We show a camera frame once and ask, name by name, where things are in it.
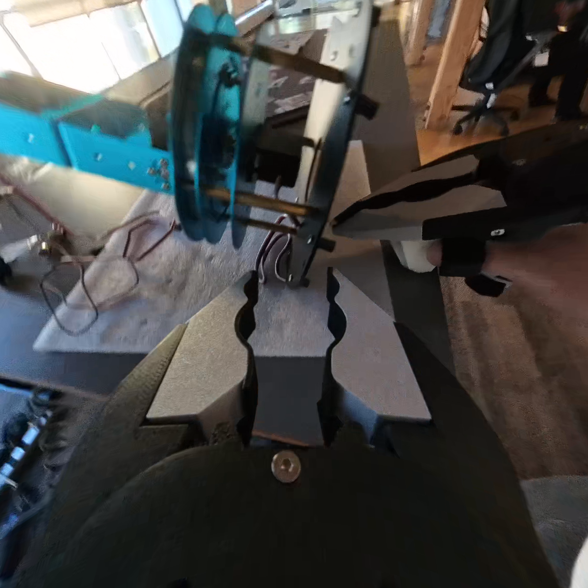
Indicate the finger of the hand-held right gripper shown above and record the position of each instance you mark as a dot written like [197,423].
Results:
[404,220]
[445,167]

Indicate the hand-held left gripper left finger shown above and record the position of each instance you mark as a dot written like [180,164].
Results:
[202,367]

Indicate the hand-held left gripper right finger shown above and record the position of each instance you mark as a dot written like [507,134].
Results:
[376,367]

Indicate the blue hobby robot arm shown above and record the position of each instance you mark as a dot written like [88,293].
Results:
[206,138]

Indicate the dark grey desk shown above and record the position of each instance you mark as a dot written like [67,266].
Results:
[82,367]

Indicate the person's right hand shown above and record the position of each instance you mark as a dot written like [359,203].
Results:
[542,262]

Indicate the grey foam sheet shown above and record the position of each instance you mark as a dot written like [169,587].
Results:
[183,294]

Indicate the black office chair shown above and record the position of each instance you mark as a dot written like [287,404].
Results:
[500,46]

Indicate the person's grey trouser leg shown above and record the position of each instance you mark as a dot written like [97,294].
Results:
[560,510]

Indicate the large glass window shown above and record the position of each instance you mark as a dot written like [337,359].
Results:
[92,50]

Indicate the wooden post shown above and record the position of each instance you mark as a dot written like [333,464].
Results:
[452,69]
[418,32]

